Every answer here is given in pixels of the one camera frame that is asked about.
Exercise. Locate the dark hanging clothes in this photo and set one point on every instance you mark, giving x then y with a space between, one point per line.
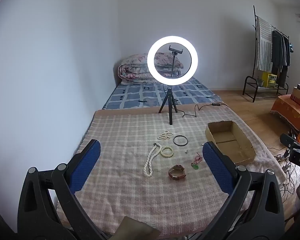
280 52

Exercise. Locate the folded floral quilt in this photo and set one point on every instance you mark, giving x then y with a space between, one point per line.
132 67

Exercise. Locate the pink plaid blanket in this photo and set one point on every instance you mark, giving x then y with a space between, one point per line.
120 142

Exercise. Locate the flat cardboard piece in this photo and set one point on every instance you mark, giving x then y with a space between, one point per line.
135 230

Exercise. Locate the blue patterned bed sheet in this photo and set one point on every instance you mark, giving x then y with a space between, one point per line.
130 95

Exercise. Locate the cardboard box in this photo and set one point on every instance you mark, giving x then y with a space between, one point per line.
230 140

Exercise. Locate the black phone holder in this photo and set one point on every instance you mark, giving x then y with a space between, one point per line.
175 51

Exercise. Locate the orange patterned cloth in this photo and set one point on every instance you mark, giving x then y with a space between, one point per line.
287 107

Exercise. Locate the yellow box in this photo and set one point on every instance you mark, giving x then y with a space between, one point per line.
268 80

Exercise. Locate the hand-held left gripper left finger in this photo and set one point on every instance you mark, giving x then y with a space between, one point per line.
86 165

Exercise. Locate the small grey pot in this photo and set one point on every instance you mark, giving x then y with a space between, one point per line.
260 82

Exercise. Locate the brown leather watch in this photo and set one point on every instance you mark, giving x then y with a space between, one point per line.
176 176

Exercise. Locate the white power strip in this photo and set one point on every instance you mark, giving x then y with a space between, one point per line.
280 158

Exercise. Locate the black clothes rack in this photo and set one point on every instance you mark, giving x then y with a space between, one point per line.
254 30

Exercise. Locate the striped towel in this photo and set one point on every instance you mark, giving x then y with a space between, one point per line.
263 42

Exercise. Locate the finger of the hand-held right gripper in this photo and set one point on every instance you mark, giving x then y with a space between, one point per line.
288 140

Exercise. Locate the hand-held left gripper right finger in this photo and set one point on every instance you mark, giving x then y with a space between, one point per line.
217 167

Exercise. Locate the black bangle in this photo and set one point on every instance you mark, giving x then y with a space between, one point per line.
173 140

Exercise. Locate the black tripod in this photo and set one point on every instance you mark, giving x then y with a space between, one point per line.
170 105

